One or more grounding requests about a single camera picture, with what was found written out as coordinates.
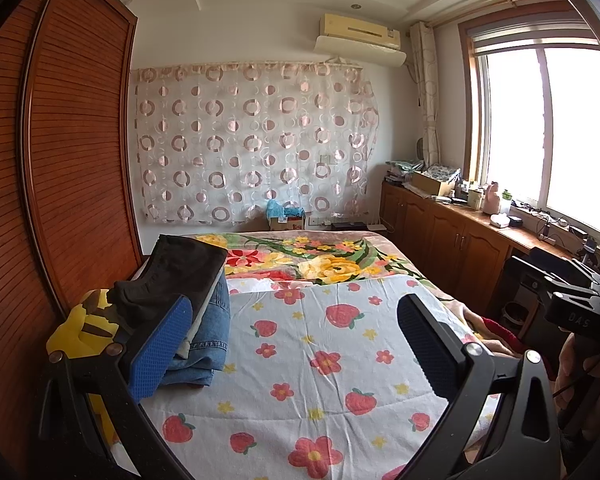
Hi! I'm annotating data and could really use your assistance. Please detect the wooden cabinet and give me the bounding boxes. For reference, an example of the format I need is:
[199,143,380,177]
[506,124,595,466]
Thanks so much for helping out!
[380,180,600,321]

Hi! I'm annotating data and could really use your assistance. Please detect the wooden framed window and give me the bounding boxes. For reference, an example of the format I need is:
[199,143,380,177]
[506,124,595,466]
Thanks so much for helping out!
[457,10,600,241]

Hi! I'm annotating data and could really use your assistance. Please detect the patterned window curtain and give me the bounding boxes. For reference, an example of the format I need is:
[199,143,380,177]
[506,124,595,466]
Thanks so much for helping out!
[410,21,442,167]

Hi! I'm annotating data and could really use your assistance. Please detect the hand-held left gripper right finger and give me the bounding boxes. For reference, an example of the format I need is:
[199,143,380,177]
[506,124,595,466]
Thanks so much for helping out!
[396,292,563,480]

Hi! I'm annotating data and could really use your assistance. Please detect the person's right hand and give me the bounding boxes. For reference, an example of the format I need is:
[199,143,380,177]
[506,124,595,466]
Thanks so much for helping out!
[554,335,592,413]

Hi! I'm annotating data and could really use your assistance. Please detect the black shorts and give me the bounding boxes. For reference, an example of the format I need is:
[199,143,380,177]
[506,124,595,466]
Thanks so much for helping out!
[112,234,228,331]

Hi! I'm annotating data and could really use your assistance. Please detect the wall air conditioner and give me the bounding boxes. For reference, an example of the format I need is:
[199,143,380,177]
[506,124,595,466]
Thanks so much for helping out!
[314,35,407,66]

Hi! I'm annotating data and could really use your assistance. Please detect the cream air conditioner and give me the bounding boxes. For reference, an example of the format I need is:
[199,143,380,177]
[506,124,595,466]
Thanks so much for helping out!
[319,12,401,43]

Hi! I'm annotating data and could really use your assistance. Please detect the red cloth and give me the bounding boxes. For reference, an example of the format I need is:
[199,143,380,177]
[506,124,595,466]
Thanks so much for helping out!
[480,317,527,352]

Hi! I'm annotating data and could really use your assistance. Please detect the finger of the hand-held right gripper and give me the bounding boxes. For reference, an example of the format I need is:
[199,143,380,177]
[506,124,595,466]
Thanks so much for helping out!
[544,259,600,302]

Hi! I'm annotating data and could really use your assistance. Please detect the strawberry print bed sheet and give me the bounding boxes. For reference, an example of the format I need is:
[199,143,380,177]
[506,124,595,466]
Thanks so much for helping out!
[100,275,501,480]

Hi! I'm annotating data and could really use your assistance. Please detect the stack of folded fabric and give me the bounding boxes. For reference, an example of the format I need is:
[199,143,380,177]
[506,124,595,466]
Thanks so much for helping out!
[385,159,426,182]

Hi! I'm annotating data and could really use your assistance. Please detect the dark waste bin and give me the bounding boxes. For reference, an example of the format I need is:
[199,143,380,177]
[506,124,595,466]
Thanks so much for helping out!
[502,302,529,336]

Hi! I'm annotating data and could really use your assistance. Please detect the blue folded jeans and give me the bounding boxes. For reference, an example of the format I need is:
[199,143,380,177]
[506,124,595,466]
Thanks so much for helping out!
[162,270,231,390]

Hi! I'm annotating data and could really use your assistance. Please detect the cardboard box with blue bag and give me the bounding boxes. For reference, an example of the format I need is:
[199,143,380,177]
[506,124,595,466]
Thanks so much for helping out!
[266,199,307,232]

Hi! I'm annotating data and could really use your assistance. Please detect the wooden louvered wardrobe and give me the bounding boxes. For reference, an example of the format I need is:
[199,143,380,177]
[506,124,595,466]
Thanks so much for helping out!
[0,0,143,461]

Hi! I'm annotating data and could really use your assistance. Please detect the pink figurine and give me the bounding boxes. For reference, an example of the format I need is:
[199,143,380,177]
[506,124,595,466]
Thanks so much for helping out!
[482,182,501,216]

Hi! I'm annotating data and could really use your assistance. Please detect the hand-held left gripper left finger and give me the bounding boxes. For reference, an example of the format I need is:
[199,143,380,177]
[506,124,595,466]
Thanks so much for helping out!
[37,294,193,480]

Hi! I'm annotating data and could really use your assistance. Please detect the circle patterned sheer curtain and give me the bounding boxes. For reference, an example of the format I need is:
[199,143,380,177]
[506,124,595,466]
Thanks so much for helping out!
[130,60,381,226]

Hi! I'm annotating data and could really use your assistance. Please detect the floral blanket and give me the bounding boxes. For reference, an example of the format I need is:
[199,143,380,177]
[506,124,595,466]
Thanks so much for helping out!
[187,230,481,331]

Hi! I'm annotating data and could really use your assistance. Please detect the patterned open box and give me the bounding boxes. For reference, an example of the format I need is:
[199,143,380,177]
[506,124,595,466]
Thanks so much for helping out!
[411,165,461,197]

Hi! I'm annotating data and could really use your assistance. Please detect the yellow plush toy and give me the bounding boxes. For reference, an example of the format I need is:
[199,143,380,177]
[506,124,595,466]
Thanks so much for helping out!
[46,290,126,441]

